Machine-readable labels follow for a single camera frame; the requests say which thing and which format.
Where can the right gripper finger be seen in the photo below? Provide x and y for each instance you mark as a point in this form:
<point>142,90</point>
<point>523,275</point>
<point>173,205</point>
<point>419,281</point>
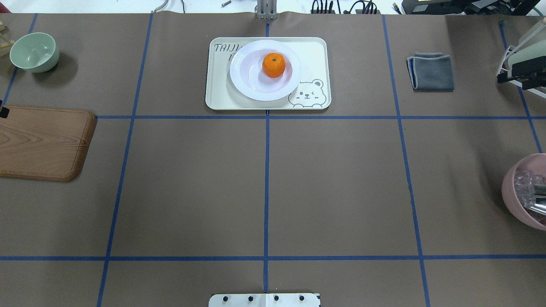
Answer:
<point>529,81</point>
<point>528,68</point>

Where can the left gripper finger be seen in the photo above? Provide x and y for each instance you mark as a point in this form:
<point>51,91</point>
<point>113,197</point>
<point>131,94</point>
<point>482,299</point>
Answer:
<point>4,111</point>

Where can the white round plate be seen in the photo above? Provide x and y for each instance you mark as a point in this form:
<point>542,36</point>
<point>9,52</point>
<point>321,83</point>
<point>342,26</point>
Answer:
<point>246,72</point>

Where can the orange fruit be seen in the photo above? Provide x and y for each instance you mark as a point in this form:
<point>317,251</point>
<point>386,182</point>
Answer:
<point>273,65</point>

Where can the wooden tray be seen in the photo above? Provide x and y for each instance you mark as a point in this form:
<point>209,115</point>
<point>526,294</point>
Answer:
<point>45,143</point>

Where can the cream bear serving tray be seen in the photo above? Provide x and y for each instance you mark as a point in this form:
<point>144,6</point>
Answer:
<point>312,93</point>

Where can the green pastel cup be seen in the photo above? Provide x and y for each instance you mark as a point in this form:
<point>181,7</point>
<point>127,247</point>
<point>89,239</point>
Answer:
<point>535,50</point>

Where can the white cup rack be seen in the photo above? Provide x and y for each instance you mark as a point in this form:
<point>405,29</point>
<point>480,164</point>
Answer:
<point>535,34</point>

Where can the green bowl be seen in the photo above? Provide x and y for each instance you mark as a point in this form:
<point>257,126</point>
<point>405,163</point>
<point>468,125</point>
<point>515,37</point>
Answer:
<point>35,52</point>

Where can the pink bowl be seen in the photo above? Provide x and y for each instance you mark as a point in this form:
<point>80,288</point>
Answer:
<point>527,172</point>

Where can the folded grey cloth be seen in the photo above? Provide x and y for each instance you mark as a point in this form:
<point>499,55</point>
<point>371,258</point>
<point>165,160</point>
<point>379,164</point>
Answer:
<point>431,72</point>

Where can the metal scoop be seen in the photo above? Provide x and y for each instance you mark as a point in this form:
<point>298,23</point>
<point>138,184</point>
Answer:
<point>535,199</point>

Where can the power strip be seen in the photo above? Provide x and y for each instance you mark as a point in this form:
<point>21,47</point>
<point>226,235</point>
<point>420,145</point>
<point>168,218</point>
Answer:
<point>344,7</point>

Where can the aluminium frame post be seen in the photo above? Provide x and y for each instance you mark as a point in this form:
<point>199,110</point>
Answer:
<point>266,10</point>

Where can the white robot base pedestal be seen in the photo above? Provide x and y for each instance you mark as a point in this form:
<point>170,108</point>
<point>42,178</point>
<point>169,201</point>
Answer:
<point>265,300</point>

